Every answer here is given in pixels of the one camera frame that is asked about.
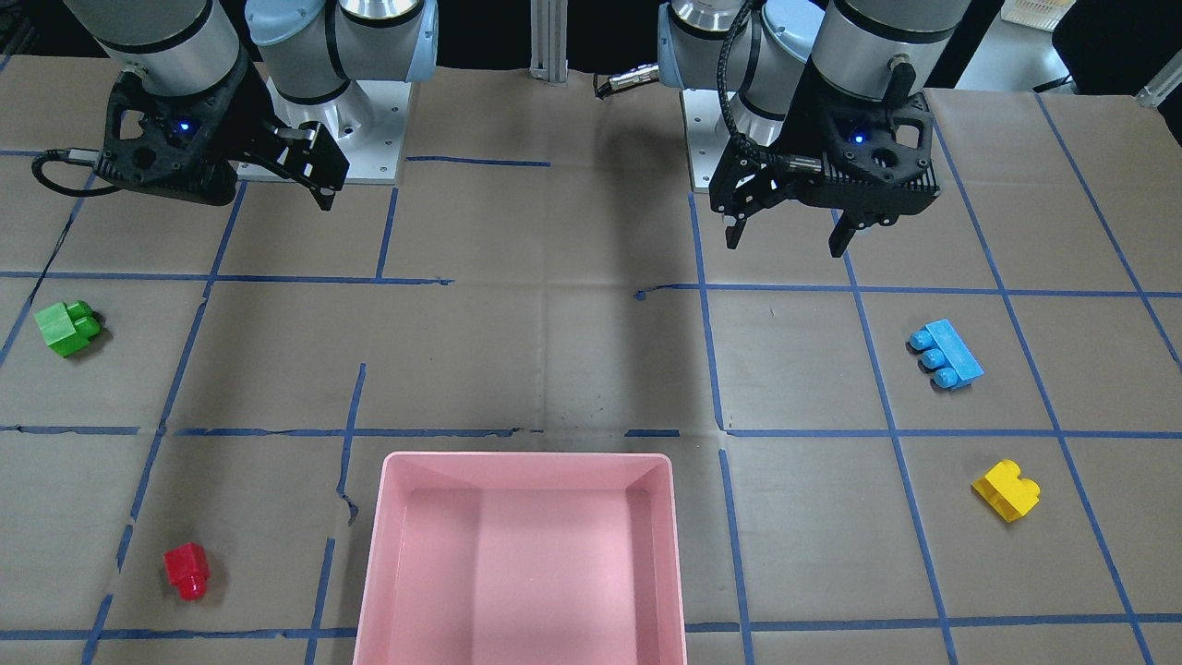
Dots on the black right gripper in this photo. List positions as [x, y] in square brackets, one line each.
[242, 120]

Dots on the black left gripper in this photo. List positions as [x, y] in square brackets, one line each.
[800, 127]

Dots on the blue toy block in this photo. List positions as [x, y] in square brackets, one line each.
[942, 353]

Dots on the green toy block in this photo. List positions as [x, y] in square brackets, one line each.
[67, 327]

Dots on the yellow toy block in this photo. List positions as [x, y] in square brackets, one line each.
[1010, 494]

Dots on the red toy block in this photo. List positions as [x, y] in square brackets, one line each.
[188, 570]

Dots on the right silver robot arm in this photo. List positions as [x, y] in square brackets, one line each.
[307, 98]

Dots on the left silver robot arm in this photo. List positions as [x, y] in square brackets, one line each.
[753, 53]

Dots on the pink plastic box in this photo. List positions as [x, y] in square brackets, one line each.
[523, 558]

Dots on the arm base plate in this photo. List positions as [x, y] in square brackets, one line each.
[369, 120]
[706, 135]

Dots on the aluminium frame post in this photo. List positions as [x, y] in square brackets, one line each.
[548, 38]

